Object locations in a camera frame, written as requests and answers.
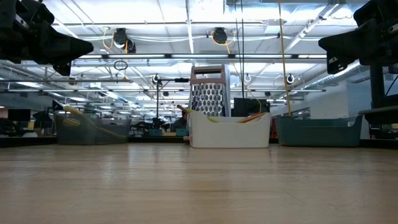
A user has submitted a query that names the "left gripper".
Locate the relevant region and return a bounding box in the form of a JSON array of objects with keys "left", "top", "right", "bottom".
[{"left": 0, "top": 0, "right": 95, "bottom": 77}]

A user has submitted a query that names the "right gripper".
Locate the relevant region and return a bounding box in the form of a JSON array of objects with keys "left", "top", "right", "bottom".
[{"left": 318, "top": 0, "right": 398, "bottom": 75}]

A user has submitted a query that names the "black monitor stand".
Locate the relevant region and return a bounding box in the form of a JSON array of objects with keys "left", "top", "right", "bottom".
[{"left": 369, "top": 63, "right": 387, "bottom": 110}]

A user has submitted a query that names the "grey workstation desk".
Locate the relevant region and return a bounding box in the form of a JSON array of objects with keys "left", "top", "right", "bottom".
[{"left": 358, "top": 105, "right": 398, "bottom": 126}]

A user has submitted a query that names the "grey translucent plastic bin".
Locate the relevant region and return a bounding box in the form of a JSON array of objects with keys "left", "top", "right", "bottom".
[{"left": 54, "top": 112, "right": 132, "bottom": 146}]

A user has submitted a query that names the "teal plastic bin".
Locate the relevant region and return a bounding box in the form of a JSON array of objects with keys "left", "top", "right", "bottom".
[{"left": 274, "top": 114, "right": 364, "bottom": 147}]

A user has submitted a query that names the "black box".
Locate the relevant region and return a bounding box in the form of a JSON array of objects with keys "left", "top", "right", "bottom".
[{"left": 232, "top": 97, "right": 271, "bottom": 117}]

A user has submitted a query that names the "person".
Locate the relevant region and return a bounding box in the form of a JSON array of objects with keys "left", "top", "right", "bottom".
[{"left": 172, "top": 112, "right": 189, "bottom": 132}]

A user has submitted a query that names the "white plastic bin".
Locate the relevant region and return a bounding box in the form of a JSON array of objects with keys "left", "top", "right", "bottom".
[{"left": 188, "top": 110, "right": 272, "bottom": 149}]

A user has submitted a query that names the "black ceiling cable reel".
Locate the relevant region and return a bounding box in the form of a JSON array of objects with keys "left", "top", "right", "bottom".
[
  {"left": 112, "top": 27, "right": 137, "bottom": 54},
  {"left": 211, "top": 27, "right": 229, "bottom": 45}
]

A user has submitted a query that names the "long yellow cable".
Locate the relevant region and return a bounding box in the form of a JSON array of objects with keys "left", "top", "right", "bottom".
[{"left": 277, "top": 0, "right": 292, "bottom": 116}]

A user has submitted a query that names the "black hanging cable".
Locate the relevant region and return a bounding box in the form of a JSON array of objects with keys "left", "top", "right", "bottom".
[{"left": 240, "top": 0, "right": 246, "bottom": 99}]

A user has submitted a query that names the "black camera stand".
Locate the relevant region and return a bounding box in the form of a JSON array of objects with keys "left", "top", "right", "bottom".
[{"left": 154, "top": 73, "right": 190, "bottom": 128}]

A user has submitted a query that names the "pink-handled metal box grater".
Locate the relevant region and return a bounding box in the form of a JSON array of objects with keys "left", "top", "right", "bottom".
[{"left": 187, "top": 64, "right": 231, "bottom": 118}]

